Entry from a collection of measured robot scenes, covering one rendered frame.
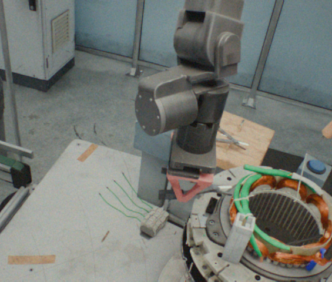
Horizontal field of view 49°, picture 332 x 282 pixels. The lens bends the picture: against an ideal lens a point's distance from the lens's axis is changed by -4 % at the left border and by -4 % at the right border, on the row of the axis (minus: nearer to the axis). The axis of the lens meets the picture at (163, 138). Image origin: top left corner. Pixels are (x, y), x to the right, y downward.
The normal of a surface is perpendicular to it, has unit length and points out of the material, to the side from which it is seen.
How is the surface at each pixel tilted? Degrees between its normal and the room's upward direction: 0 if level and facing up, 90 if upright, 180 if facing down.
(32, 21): 90
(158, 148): 90
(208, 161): 1
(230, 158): 0
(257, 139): 0
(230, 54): 73
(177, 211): 90
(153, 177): 90
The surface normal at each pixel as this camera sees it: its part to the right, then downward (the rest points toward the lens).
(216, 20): 0.60, 0.31
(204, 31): -0.77, 0.00
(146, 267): 0.12, -0.77
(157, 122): -0.80, 0.28
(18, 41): -0.28, 0.57
